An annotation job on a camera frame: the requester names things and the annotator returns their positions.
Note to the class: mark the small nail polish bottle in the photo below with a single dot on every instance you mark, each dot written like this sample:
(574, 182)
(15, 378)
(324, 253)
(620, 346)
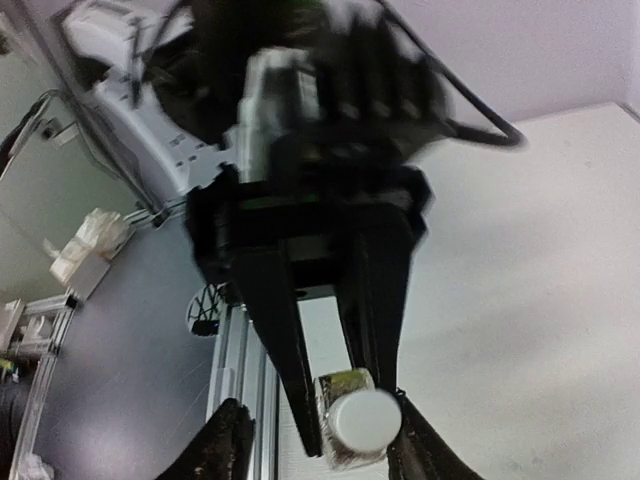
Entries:
(328, 389)

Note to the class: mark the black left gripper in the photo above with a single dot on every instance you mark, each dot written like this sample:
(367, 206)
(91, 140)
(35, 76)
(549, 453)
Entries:
(353, 236)

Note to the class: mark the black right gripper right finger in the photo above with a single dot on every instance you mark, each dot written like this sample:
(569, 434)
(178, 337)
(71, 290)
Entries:
(419, 452)

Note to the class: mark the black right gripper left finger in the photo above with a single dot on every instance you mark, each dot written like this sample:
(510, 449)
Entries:
(222, 448)

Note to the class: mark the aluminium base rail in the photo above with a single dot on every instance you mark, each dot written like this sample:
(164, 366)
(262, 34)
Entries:
(242, 369)

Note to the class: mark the white tissue box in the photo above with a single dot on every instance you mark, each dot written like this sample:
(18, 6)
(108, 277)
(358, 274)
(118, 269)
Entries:
(76, 267)

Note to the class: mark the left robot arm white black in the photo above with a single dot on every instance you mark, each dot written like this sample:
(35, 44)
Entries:
(169, 85)

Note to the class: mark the aluminium frame profile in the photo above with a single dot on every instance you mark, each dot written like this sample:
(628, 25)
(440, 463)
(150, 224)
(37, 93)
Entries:
(31, 336)

